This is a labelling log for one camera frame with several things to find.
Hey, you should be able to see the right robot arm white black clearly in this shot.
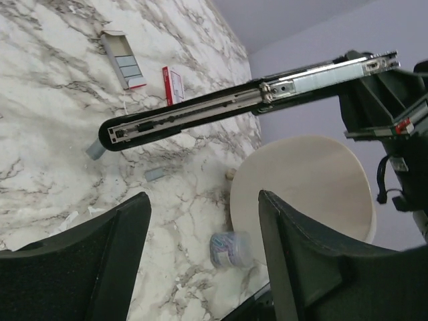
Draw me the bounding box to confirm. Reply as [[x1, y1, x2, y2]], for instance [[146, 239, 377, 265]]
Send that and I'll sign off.
[[339, 61, 427, 237]]

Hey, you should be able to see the large white paper roll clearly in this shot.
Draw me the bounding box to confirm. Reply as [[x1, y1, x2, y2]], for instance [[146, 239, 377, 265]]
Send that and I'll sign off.
[[230, 135, 377, 243]]

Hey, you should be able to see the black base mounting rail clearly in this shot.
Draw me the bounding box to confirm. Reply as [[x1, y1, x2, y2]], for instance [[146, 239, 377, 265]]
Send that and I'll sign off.
[[221, 283, 276, 321]]

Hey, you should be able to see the staple strip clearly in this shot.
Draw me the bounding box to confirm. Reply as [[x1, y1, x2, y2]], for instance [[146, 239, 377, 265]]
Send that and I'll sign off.
[[86, 140, 106, 161], [144, 168, 166, 182]]

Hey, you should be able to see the clear jar of paper clips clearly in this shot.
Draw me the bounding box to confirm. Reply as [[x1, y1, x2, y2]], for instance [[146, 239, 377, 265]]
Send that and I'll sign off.
[[209, 231, 254, 268]]

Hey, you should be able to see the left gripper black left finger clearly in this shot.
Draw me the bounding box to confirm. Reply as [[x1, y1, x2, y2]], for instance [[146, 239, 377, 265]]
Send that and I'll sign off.
[[1, 192, 151, 320]]

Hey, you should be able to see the black stapler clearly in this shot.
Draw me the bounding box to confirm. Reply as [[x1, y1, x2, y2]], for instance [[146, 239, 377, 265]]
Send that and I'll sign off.
[[98, 50, 399, 152]]

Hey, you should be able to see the open staple box tray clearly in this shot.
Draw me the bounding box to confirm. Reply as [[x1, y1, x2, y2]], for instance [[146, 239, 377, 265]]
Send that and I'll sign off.
[[100, 30, 146, 90]]

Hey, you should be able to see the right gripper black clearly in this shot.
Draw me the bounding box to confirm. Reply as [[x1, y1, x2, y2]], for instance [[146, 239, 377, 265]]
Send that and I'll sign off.
[[339, 60, 427, 212]]

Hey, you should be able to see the red white staple box sleeve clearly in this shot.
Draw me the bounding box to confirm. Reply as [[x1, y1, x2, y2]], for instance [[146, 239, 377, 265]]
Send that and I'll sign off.
[[162, 66, 185, 106]]

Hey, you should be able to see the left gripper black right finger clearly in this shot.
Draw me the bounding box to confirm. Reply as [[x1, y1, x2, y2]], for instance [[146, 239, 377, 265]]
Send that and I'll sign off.
[[258, 191, 427, 320]]

